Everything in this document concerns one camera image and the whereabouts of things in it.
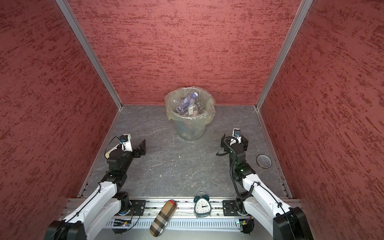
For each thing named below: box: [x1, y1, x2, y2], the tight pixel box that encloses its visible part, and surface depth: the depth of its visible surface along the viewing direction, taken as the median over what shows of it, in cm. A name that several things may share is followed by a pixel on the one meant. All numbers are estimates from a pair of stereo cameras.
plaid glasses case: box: [149, 199, 177, 237], surface depth 71 cm
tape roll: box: [256, 154, 272, 169], surface depth 94 cm
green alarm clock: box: [193, 191, 212, 219], surface depth 73 cm
